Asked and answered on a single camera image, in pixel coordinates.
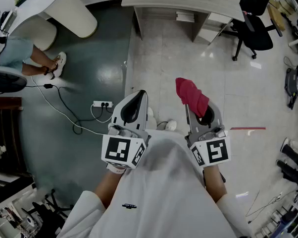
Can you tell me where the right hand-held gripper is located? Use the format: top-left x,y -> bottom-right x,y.
185,102 -> 232,168

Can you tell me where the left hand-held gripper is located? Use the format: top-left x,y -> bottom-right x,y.
101,90 -> 152,170

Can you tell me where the red cloth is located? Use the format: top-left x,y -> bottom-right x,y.
175,77 -> 210,118

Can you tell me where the person's left forearm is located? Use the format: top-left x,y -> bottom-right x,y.
94,169 -> 127,209

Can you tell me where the person's right forearm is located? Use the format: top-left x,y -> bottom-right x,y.
202,166 -> 228,204

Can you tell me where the person's white shoe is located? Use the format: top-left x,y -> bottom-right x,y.
165,119 -> 177,131
147,107 -> 157,130

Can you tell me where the white power strip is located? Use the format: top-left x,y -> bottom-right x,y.
93,101 -> 114,108

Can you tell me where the red floor tape strip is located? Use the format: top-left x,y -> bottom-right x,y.
230,126 -> 266,131

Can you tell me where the white wristwatch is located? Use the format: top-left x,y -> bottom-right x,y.
106,163 -> 127,175

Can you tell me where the person's white shirt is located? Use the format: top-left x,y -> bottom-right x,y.
56,129 -> 254,238

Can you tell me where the black bag with yellow trim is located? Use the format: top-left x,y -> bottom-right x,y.
284,63 -> 298,110

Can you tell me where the black office chair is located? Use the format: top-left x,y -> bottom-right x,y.
219,0 -> 284,61

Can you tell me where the black chair base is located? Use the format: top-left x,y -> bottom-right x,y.
31,189 -> 74,236

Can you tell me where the dark wooden cabinet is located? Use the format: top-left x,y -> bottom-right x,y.
0,97 -> 28,176

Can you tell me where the white swivel chair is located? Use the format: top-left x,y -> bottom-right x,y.
0,65 -> 28,95

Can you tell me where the cardboard box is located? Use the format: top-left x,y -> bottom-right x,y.
267,0 -> 296,32

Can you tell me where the white rounded table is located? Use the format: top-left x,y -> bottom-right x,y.
0,0 -> 99,52

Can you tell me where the black adapter cable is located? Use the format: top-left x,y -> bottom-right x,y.
25,83 -> 115,135

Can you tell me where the white floor cable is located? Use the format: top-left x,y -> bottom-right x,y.
30,75 -> 110,136

